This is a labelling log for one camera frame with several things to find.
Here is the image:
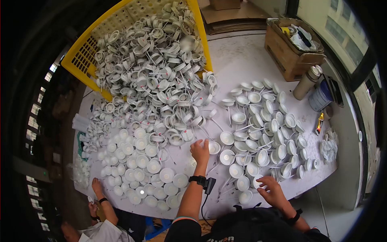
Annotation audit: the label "person's right hand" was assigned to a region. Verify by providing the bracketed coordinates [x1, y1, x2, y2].
[256, 176, 287, 208]

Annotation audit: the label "person's left hand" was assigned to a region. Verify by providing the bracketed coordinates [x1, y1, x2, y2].
[190, 139, 210, 166]

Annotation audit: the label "person's left fingers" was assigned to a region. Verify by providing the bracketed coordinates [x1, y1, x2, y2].
[190, 139, 210, 153]

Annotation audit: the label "person's right fingers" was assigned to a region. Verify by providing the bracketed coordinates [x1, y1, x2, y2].
[256, 176, 275, 194]

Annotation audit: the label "black wrist band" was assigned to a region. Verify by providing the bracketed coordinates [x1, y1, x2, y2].
[189, 175, 217, 195]
[285, 208, 303, 226]

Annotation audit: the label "spread of white lamp cups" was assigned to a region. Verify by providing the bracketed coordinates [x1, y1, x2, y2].
[219, 78, 322, 205]

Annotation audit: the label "person's body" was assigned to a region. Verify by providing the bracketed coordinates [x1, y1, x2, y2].
[165, 205, 332, 242]

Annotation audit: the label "spread of white diffuser discs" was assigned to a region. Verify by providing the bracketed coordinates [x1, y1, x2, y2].
[97, 128, 190, 212]

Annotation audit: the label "pile of white cloth gloves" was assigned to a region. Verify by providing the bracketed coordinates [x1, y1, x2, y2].
[319, 127, 339, 165]

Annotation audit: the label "yellow glue tube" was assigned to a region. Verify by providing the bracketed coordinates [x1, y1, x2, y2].
[315, 112, 325, 136]

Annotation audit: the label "blue plastic stool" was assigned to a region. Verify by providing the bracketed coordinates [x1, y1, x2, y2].
[145, 216, 173, 240]

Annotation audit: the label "white can with blue lid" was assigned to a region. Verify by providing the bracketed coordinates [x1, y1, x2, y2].
[308, 79, 335, 113]

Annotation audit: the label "beige thermos bottle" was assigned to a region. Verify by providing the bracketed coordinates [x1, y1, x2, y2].
[293, 65, 323, 101]

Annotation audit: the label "white plastic roll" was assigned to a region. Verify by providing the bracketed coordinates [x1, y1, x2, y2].
[72, 113, 91, 134]

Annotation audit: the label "clear bag of white parts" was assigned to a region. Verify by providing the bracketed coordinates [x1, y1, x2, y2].
[68, 154, 91, 190]

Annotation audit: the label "open cardboard box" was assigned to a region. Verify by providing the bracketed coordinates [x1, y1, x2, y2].
[264, 17, 327, 82]

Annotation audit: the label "stack of flat cardboard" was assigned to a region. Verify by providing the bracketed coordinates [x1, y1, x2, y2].
[201, 0, 268, 35]

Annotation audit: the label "yellow plastic crate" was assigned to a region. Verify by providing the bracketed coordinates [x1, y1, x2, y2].
[60, 0, 214, 102]

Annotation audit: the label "window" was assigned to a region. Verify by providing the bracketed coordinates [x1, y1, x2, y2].
[296, 0, 371, 75]

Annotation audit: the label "pile of wired lamp rings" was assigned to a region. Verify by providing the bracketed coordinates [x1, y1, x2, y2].
[85, 1, 219, 152]

